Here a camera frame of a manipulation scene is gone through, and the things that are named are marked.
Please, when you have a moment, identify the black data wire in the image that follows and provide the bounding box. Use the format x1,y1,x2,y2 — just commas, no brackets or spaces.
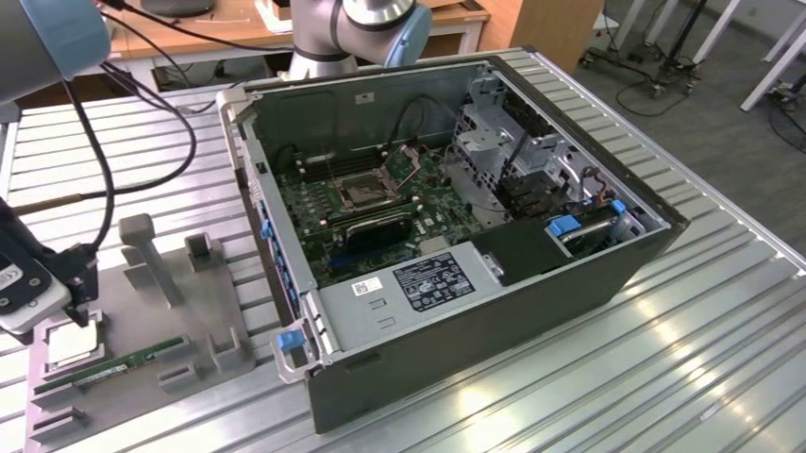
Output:
387,95,439,150

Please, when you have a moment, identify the black RAM slot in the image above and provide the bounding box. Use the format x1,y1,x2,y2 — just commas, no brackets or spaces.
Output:
322,207,418,227
295,159,382,178
296,164,383,184
322,205,418,226
320,198,416,221
320,201,416,223

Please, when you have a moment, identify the white desk frame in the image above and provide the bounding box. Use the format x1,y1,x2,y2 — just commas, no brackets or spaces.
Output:
689,0,806,112

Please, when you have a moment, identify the green RAM stick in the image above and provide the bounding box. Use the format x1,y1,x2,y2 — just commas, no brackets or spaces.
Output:
33,335,191,394

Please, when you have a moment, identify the silver CPU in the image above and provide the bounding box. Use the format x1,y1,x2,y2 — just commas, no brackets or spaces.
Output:
44,323,107,367

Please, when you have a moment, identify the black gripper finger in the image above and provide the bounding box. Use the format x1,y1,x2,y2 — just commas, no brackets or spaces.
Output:
48,243,100,327

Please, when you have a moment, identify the grey power supply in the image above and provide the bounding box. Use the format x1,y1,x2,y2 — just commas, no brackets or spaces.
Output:
314,243,504,355

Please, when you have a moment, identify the grey parts rack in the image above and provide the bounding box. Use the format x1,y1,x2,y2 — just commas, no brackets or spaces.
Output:
24,212,258,445

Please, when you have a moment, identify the black open PC case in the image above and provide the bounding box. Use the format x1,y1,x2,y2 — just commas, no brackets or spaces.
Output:
215,55,691,435

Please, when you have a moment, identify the green motherboard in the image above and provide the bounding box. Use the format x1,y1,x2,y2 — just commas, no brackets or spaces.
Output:
276,143,483,290

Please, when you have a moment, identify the wooden cabinet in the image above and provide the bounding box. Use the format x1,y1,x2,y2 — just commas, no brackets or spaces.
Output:
487,0,606,75

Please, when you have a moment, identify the black graphics card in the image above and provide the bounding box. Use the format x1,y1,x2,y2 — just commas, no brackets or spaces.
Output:
344,212,415,257

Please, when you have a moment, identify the metal socket cover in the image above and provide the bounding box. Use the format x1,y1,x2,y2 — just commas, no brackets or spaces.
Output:
376,144,436,190

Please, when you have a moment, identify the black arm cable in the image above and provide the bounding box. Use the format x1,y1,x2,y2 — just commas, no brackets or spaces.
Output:
11,8,197,213
61,77,119,254

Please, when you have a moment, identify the grey round object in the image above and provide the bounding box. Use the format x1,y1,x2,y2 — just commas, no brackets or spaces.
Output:
141,0,212,16

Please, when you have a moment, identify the hard disk in blue carrier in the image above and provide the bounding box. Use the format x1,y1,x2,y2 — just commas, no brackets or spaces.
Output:
546,207,622,260

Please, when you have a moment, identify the metal drive cage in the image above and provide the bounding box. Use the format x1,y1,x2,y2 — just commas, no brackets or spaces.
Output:
450,70,571,226

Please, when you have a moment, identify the CPU socket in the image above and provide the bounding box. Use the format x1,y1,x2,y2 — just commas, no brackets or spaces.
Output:
336,172,411,213

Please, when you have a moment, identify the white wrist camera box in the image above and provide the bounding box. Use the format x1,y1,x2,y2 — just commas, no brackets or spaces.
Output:
0,254,72,334

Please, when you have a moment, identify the wooden desk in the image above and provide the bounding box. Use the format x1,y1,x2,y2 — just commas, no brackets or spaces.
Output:
103,0,492,91

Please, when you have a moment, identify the black wheeled stand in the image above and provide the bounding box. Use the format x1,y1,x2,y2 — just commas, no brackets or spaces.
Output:
644,0,705,98

